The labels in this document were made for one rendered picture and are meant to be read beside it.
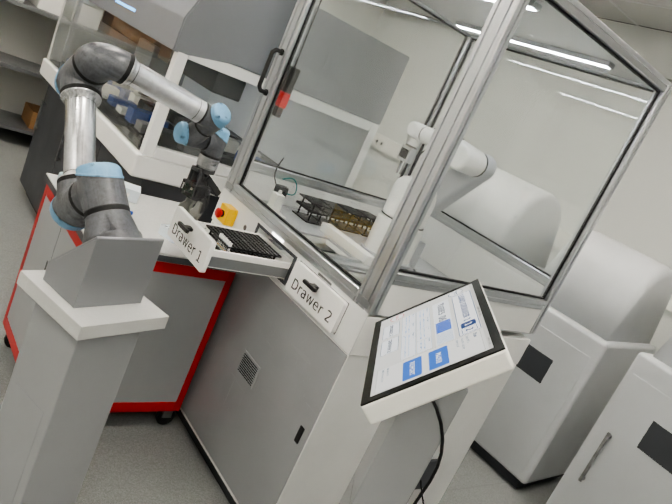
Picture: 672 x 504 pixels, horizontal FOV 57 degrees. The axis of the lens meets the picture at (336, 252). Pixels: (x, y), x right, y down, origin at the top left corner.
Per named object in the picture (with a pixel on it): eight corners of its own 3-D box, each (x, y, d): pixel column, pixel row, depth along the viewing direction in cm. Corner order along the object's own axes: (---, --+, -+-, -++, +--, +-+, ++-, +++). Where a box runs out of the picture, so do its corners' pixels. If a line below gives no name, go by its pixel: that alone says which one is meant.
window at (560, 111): (395, 270, 185) (532, -14, 164) (393, 269, 185) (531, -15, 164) (543, 298, 242) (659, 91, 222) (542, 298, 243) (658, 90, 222)
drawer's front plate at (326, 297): (330, 333, 193) (344, 303, 190) (284, 288, 213) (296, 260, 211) (334, 334, 194) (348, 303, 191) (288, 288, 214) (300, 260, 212)
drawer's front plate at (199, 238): (199, 273, 194) (212, 241, 191) (166, 233, 214) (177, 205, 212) (204, 273, 195) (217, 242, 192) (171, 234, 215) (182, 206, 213)
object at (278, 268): (204, 267, 196) (211, 250, 194) (174, 232, 214) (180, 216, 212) (302, 282, 222) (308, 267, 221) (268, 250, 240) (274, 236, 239)
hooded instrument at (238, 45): (73, 334, 286) (209, -53, 242) (4, 185, 417) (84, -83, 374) (280, 347, 366) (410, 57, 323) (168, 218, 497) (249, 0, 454)
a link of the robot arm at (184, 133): (189, 111, 204) (216, 120, 212) (170, 126, 211) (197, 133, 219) (191, 133, 202) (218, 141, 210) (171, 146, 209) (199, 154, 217)
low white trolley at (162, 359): (22, 438, 214) (89, 242, 195) (-7, 339, 257) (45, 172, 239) (174, 430, 252) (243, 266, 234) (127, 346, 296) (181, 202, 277)
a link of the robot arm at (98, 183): (96, 203, 156) (86, 152, 158) (72, 220, 164) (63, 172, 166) (139, 204, 165) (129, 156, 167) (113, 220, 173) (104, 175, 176)
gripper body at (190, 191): (177, 192, 222) (188, 161, 219) (194, 194, 229) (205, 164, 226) (191, 201, 218) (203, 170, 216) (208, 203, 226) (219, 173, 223)
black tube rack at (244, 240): (221, 264, 204) (228, 246, 202) (200, 240, 216) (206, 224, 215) (275, 272, 219) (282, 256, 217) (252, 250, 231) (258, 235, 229)
